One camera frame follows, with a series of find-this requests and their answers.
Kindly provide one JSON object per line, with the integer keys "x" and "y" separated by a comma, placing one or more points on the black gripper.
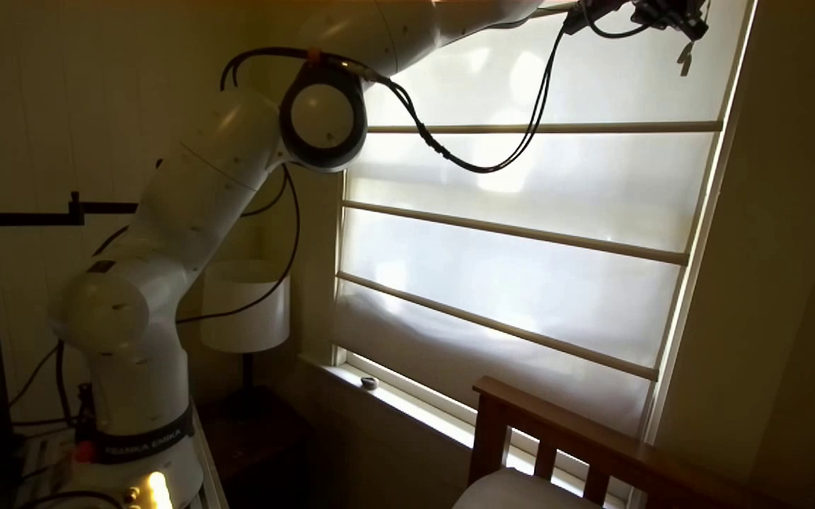
{"x": 658, "y": 14}

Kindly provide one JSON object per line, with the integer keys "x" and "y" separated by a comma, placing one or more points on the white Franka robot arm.
{"x": 191, "y": 208}

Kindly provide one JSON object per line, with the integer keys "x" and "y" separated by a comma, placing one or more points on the white roman window blind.
{"x": 522, "y": 264}

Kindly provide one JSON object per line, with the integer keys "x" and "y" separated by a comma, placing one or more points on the white mattress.
{"x": 510, "y": 492}

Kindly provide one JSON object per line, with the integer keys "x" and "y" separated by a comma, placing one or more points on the white lamp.
{"x": 248, "y": 312}

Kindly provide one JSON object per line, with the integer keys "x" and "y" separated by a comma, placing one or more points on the wooden bunk bed frame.
{"x": 558, "y": 433}

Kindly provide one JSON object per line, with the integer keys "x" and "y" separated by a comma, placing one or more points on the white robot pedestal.
{"x": 184, "y": 485}

